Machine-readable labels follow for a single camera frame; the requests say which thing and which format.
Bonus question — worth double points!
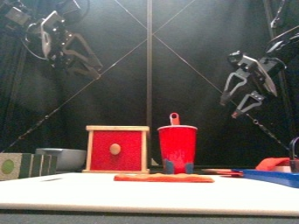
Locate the red dough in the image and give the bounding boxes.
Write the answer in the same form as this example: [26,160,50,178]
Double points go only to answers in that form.
[114,172,217,184]

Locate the red spoon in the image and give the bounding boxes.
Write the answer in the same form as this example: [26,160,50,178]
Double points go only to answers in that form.
[169,112,182,127]

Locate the red plastic cup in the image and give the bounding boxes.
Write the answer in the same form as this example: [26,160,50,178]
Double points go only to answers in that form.
[157,124,199,175]

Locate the wooden box red drawer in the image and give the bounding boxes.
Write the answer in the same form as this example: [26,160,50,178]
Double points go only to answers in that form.
[82,125,151,174]

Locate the light blue bowl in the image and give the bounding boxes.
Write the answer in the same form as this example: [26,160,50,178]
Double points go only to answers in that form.
[34,147,89,172]

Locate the white cutting board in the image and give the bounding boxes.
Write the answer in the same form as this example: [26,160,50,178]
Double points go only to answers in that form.
[0,171,299,217]

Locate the metal frame pole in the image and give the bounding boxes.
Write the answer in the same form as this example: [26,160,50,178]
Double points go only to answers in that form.
[145,0,155,167]

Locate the blue handled dough cutter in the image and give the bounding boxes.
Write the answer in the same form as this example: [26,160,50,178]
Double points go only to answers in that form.
[231,168,299,188]

